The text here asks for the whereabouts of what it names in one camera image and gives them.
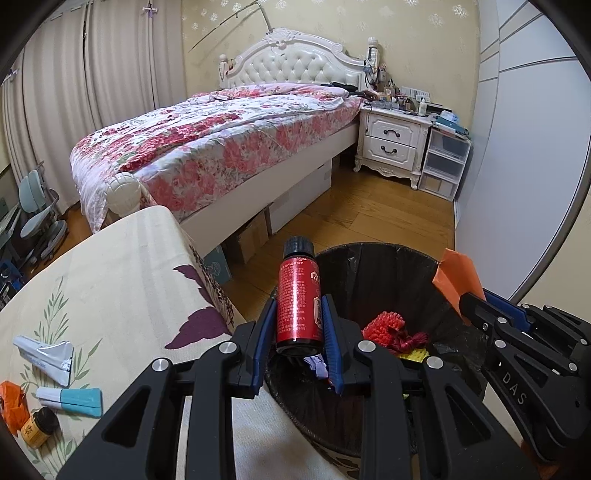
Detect red foam fruit net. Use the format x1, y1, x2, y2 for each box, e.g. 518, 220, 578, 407
361, 311, 406, 347

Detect brown cardboard box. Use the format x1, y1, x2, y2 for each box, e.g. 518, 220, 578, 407
226, 208, 273, 264

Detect clear plastic drawer unit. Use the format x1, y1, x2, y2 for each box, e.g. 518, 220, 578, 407
418, 126, 472, 201

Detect white nightstand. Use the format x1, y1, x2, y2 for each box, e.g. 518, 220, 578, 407
354, 106, 432, 189

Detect teal and white box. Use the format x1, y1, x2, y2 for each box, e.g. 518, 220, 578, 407
203, 247, 234, 284

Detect orange paper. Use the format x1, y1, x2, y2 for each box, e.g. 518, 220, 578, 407
433, 248, 485, 319

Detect floral cream tablecloth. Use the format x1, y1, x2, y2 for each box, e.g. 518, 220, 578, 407
0, 205, 356, 480

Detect pink floral quilt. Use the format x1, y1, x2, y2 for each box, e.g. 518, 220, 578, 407
69, 82, 363, 234

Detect grey ergonomic chair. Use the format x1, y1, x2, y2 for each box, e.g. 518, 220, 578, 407
16, 168, 70, 268

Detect white storage box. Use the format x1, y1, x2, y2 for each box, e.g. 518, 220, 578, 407
269, 157, 334, 234

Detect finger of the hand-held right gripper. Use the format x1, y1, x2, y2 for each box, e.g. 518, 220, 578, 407
456, 292, 505, 342
482, 288, 533, 331

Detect thin bent pole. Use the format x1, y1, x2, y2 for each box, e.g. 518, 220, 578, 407
188, 0, 273, 54

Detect purple wrapper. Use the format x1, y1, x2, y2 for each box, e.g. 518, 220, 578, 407
302, 354, 329, 379

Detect white tufted bed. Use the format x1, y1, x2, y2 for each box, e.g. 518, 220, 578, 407
69, 28, 370, 236

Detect dark red wrappers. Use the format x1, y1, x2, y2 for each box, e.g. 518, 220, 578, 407
392, 331, 431, 355

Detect clutter of bottles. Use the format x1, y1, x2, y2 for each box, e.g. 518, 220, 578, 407
365, 37, 432, 116

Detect white wardrobe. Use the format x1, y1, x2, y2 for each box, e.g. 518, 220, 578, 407
455, 0, 591, 301

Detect orange crumpled packet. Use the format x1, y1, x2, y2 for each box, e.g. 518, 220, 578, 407
0, 381, 31, 437

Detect dark woven trash bin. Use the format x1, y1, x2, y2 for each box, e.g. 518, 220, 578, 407
264, 242, 490, 469

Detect black plastic bin bag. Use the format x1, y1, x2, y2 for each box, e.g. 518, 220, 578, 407
268, 242, 488, 416

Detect red bottle black cap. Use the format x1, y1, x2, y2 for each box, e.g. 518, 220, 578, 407
276, 236, 322, 355

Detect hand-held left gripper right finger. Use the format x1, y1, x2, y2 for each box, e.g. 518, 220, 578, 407
321, 293, 527, 480

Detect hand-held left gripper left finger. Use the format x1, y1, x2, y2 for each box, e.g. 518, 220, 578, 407
55, 295, 280, 480

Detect small yellow jar black lid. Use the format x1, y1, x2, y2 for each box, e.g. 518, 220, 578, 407
20, 406, 60, 449

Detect beige curtain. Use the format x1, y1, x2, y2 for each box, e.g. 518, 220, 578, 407
85, 0, 190, 134
0, 0, 93, 213

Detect teal and white tube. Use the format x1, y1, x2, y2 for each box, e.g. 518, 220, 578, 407
36, 387, 103, 418

